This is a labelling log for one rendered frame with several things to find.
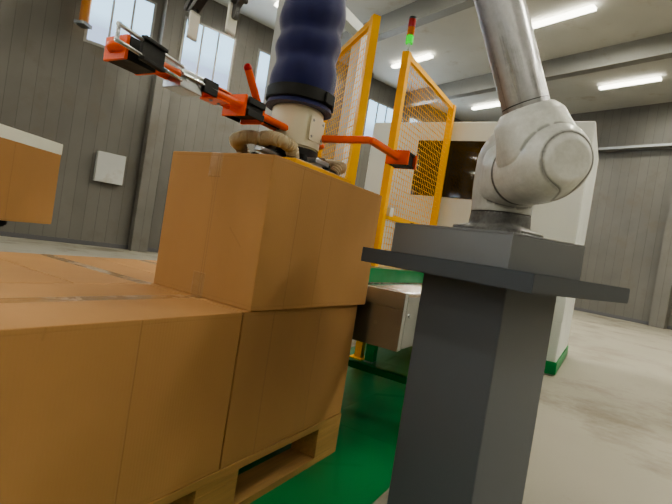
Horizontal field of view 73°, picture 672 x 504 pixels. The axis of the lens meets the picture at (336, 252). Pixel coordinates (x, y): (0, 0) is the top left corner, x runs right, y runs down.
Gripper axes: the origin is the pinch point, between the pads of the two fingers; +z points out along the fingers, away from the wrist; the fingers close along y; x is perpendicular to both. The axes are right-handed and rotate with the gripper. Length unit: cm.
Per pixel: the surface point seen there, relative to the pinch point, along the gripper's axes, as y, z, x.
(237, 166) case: -6.0, 31.3, -10.1
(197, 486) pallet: -18, 109, -1
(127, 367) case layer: -18, 77, 23
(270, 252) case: -18, 52, -14
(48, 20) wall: 767, -250, -305
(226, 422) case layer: -18, 96, -8
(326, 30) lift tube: -8.1, -17.6, -37.0
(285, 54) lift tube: 2.0, -8.5, -31.4
